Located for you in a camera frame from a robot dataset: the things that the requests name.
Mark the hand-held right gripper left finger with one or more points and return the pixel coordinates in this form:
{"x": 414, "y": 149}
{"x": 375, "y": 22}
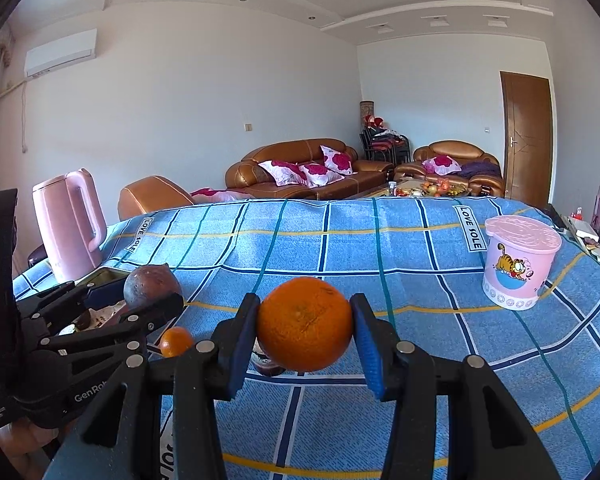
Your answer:
{"x": 242, "y": 345}

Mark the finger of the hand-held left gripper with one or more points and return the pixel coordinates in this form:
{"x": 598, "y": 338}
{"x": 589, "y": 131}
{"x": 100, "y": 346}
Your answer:
{"x": 102, "y": 294}
{"x": 145, "y": 317}

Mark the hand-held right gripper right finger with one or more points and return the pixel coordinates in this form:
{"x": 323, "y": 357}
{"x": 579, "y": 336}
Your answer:
{"x": 367, "y": 355}

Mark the pink and green tin box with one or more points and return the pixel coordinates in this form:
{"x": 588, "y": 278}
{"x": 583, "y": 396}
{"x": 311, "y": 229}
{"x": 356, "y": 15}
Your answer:
{"x": 107, "y": 276}

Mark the purple passion fruit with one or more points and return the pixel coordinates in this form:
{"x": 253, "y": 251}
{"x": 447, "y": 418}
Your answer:
{"x": 150, "y": 285}

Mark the large orange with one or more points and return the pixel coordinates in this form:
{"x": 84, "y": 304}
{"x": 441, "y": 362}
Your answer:
{"x": 305, "y": 325}

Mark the black white-topped fruit half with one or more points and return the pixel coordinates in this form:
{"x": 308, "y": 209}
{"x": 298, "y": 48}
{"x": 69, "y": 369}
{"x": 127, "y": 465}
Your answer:
{"x": 267, "y": 364}

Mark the small dark fruit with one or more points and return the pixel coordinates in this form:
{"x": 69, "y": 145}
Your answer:
{"x": 83, "y": 321}

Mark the small orange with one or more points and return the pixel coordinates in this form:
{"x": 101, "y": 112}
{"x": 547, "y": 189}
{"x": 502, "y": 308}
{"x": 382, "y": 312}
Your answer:
{"x": 176, "y": 342}

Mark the pink electric kettle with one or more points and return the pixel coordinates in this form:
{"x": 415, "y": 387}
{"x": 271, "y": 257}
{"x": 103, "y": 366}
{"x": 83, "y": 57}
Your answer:
{"x": 65, "y": 225}

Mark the brown leather ottoman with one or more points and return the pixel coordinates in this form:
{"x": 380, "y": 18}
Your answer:
{"x": 150, "y": 197}

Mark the blue plaid tablecloth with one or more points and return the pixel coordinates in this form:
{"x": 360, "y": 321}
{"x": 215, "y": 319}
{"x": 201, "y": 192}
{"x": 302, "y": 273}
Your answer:
{"x": 330, "y": 245}

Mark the white and magenta floral cushion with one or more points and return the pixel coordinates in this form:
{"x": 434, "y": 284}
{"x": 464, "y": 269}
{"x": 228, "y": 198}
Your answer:
{"x": 339, "y": 160}
{"x": 282, "y": 172}
{"x": 442, "y": 164}
{"x": 220, "y": 195}
{"x": 322, "y": 175}

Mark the coffee table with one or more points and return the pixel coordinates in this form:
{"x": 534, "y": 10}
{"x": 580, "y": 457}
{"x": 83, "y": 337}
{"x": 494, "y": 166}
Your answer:
{"x": 382, "y": 191}

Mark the pink cartoon bucket with lid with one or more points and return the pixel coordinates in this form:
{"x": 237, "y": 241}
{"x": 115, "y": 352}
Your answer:
{"x": 520, "y": 265}

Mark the plate of assorted fruit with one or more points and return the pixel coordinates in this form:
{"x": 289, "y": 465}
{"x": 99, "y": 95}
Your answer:
{"x": 435, "y": 189}

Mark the brown leather sofa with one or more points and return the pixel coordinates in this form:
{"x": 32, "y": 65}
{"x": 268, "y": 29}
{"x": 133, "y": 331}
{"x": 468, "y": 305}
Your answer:
{"x": 280, "y": 152}

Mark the stack of dark chairs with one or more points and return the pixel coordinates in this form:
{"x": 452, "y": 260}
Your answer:
{"x": 387, "y": 147}

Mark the purple blanket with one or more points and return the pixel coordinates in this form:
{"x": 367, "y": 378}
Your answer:
{"x": 480, "y": 169}

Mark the brown leather armchair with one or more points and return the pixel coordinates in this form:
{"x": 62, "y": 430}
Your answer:
{"x": 455, "y": 150}

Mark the red plush toy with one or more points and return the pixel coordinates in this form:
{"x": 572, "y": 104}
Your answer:
{"x": 375, "y": 121}

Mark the low tv cabinet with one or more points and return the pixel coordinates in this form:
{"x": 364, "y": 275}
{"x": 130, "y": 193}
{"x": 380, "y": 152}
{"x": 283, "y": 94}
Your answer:
{"x": 560, "y": 220}

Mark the tall patterned vase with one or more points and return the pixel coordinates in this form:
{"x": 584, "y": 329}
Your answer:
{"x": 367, "y": 112}

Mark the brown wooden door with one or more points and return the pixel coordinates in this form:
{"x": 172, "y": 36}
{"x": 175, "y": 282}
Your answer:
{"x": 527, "y": 140}

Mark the white wall air conditioner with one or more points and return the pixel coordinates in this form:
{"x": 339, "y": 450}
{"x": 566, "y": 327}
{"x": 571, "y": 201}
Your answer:
{"x": 60, "y": 52}

